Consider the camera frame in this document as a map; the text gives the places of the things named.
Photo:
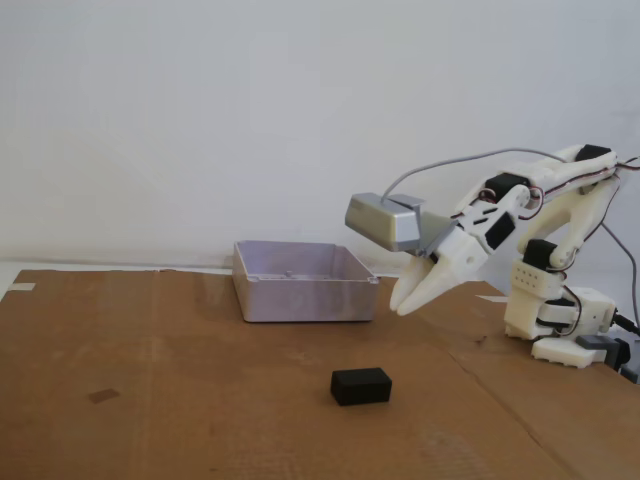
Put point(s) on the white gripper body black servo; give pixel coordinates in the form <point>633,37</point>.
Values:
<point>456,258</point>

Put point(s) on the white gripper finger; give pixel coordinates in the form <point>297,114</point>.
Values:
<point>410,285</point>
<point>430,295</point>

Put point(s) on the black block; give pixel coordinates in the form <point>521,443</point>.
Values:
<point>360,387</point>

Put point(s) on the pale grey plastic box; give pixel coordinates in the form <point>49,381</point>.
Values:
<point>300,300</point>

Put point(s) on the silver webcam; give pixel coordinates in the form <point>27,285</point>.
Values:
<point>375,220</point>

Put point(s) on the grey table clamp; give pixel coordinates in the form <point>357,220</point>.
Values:
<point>595,342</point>

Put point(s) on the brown cardboard sheet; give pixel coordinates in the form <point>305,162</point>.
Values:
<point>200,375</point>

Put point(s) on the white tape strip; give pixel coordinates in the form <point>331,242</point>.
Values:
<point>22,287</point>

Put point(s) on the grey camera bracket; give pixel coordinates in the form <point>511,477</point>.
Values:
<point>432,225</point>

